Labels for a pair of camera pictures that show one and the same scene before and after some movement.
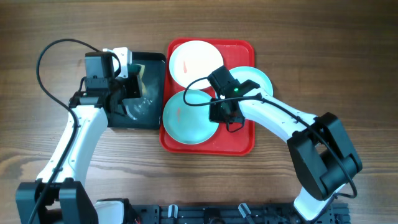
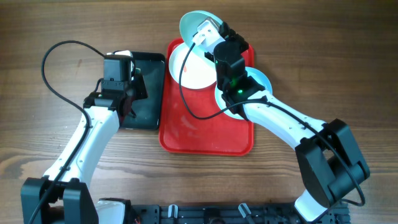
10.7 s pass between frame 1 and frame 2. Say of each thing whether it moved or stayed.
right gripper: moved
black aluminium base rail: stayed
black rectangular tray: stayed
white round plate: stayed
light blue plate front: moved
